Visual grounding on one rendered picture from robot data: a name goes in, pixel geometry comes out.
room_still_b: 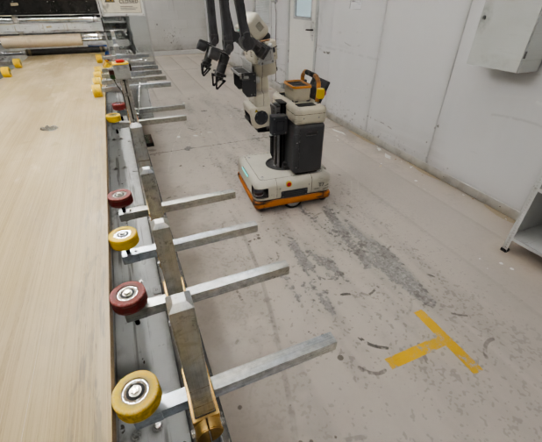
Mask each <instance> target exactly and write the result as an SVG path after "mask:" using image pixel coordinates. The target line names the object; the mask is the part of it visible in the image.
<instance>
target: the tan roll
mask: <svg viewBox="0 0 542 442"><path fill-rule="evenodd" d="M94 40H106V38H105V37H96V38H82V37H81V34H80V33H74V34H47V35H22V36H0V45H2V46H3V48H4V49H11V48H31V47H50V46H83V41H94Z"/></svg>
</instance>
